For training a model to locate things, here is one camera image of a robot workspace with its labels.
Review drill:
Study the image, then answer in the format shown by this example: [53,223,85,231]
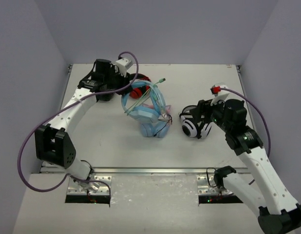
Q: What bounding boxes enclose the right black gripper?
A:
[189,96,231,133]

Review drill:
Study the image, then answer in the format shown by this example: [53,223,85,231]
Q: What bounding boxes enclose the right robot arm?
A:
[189,99,301,234]

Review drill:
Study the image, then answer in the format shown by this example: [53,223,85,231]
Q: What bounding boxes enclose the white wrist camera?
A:
[210,83,229,106]
[115,58,133,76]

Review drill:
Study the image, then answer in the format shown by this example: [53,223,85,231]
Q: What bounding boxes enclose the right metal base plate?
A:
[196,175,223,195]

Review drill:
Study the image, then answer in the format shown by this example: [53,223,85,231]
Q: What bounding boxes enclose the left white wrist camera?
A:
[115,58,133,76]

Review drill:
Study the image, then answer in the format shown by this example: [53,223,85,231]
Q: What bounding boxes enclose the white black headphones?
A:
[179,105,212,139]

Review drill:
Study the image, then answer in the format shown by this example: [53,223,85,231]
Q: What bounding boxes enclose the pink blue cat-ear headphones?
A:
[139,105,172,138]

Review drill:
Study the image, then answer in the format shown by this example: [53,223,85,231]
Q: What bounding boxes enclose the red black headphones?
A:
[128,73,151,99]

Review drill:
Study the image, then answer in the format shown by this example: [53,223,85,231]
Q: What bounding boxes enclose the aluminium table edge rail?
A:
[40,166,250,175]

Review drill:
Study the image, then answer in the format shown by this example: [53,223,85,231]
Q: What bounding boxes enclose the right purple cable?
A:
[218,88,271,156]

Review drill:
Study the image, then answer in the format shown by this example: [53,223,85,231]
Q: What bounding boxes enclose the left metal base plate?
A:
[67,174,112,195]

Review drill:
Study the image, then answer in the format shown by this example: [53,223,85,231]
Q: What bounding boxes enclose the light blue headphones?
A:
[121,80,168,123]

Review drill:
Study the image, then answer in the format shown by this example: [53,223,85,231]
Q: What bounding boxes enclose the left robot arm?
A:
[35,58,133,180]

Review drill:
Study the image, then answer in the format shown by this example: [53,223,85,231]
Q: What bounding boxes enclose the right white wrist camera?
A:
[210,83,229,106]

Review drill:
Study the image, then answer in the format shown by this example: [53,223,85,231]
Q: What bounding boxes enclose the metal base plate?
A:
[196,175,223,195]
[67,174,112,195]

